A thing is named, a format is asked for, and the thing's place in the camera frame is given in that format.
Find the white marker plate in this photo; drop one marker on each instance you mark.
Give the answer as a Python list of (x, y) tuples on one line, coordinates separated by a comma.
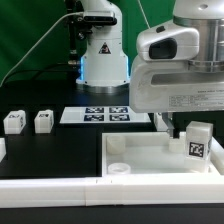
[(100, 114)]

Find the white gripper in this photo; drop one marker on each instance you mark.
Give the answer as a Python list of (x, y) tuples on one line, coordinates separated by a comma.
[(169, 86)]

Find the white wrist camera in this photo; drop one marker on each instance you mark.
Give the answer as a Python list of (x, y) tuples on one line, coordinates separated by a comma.
[(168, 41)]

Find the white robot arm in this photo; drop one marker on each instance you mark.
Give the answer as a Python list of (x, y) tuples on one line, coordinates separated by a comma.
[(104, 65)]

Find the white left obstacle bar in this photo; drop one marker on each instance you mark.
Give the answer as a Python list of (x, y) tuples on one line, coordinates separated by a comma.
[(2, 149)]

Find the white obstacle bar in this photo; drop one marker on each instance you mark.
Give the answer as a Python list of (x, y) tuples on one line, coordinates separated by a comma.
[(2, 149), (113, 190)]

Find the white front obstacle bar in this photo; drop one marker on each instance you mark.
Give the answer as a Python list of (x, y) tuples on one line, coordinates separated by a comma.
[(113, 190)]

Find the white square tabletop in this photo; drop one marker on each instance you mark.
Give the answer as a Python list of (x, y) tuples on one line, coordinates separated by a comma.
[(154, 153)]

